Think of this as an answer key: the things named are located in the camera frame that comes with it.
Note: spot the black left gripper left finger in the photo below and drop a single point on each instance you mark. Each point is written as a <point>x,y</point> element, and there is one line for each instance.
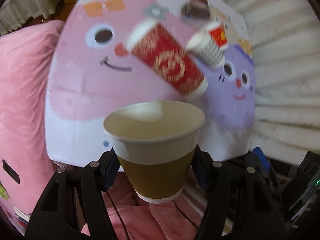
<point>72,206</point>

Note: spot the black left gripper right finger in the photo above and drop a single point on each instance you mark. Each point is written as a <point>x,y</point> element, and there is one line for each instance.
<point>239,203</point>

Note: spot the grey checkered paper cup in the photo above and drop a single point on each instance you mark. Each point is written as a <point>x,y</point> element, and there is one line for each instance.
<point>203,46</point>

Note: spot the tall red patterned paper cup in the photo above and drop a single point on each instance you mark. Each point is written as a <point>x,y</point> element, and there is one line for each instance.
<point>152,44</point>

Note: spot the clear glass cup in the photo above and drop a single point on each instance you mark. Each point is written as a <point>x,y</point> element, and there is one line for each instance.
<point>196,12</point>

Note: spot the cartoon monster table cover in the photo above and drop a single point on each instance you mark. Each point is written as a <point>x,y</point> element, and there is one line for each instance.
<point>92,75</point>

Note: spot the pink fleece bed blanket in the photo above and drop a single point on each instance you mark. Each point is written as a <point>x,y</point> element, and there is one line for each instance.
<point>26,56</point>

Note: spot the white floral curtain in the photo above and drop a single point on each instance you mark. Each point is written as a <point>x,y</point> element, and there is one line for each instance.
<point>284,36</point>

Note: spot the white frilled cloth cover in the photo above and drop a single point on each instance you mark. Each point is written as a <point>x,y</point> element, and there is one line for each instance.
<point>15,13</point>

